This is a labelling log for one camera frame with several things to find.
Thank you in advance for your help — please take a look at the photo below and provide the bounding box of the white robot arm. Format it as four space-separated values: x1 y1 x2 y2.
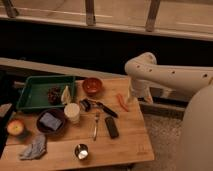
125 52 213 171

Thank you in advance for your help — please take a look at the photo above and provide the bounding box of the dark brown bowl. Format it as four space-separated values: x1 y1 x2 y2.
36 108 66 134

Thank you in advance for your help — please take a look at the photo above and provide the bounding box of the white cylindrical cup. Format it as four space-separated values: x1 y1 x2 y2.
64 103 80 124

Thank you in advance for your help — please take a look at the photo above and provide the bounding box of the orange carrot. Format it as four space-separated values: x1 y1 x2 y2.
116 94 129 112

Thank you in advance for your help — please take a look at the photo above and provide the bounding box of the small metal cup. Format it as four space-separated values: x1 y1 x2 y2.
74 144 89 160

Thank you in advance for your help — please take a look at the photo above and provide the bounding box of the grey blue towel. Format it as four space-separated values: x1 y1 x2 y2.
19 134 46 160

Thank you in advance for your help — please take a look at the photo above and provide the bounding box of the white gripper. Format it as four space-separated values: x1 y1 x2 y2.
127 78 153 103

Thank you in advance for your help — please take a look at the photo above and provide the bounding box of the black handled peeler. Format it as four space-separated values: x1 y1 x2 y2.
79 98 118 118

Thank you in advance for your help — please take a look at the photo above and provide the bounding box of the green plastic tray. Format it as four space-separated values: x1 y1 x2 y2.
16 75 76 113

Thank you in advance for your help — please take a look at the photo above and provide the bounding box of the silver fork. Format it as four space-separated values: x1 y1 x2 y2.
93 112 100 141

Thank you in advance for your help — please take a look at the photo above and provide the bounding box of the red yellow apple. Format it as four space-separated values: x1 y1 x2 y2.
7 119 25 136

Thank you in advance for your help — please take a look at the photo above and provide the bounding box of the black rectangular remote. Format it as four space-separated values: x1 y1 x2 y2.
105 117 119 138

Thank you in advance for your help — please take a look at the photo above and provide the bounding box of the red bowl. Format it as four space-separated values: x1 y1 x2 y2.
82 77 103 96

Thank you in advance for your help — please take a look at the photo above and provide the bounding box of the blue sponge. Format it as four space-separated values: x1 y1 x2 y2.
40 113 62 131

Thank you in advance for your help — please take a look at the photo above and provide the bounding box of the dark grape bunch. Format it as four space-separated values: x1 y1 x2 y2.
47 87 60 105

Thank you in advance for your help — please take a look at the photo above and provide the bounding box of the wooden table board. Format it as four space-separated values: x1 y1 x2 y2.
0 78 154 171

